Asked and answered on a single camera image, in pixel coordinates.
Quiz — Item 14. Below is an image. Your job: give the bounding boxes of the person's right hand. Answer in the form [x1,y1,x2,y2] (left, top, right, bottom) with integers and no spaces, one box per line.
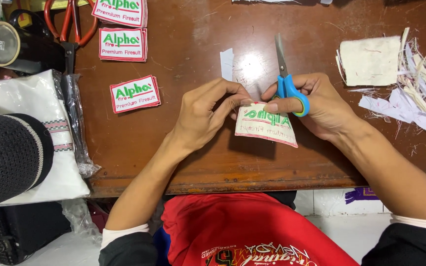
[261,72,362,143]

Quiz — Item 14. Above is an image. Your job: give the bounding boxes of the person's left hand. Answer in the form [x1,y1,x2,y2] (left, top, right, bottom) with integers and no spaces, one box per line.
[172,78,253,152]

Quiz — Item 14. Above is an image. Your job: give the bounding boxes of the small blue-handled scissors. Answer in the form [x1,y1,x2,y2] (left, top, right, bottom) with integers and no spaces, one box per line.
[274,33,311,118]

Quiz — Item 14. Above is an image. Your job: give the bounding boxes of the untrimmed embroidered patch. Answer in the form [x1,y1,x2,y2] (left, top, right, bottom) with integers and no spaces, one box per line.
[234,101,299,149]

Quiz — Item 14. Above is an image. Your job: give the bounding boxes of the white paper strip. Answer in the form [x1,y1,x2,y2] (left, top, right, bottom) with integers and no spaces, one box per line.
[219,48,235,82]

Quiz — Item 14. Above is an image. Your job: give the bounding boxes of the cream fabric square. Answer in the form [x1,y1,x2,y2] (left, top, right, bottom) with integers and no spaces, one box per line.
[336,35,402,88]

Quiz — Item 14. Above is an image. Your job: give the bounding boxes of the stack of embroidered patches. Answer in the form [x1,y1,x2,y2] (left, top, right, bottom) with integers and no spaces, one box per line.
[109,75,161,114]
[91,0,148,29]
[99,27,148,63]

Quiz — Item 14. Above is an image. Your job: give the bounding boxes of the heap of white trimmings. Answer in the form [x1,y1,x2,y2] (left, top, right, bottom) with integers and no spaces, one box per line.
[347,27,426,134]

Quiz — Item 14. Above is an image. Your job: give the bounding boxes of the purple cloth piece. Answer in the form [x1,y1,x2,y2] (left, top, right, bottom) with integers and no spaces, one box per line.
[345,183,426,205]

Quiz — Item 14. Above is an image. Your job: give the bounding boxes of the red printed shirt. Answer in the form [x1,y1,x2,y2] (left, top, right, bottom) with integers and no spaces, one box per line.
[160,192,360,266]

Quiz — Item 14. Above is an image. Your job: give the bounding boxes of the black sleeve with white cuff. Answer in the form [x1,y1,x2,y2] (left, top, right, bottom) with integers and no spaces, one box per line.
[98,223,159,266]
[361,214,426,266]

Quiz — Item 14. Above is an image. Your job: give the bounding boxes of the white cloth in plastic bag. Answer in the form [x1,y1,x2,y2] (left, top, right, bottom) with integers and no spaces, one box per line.
[0,69,102,207]

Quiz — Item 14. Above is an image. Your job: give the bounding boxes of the black mug with round lid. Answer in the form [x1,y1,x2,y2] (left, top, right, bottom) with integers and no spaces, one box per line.
[0,9,66,74]

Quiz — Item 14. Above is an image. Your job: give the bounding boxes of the black knitted cap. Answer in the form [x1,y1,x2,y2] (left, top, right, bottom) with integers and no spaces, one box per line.
[0,113,55,208]

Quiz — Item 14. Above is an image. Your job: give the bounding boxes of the large orange-handled scissors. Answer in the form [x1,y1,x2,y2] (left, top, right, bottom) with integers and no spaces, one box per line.
[44,0,99,74]

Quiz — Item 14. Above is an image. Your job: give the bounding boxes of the black box with cables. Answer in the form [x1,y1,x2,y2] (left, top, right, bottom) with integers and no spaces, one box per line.
[0,201,72,265]

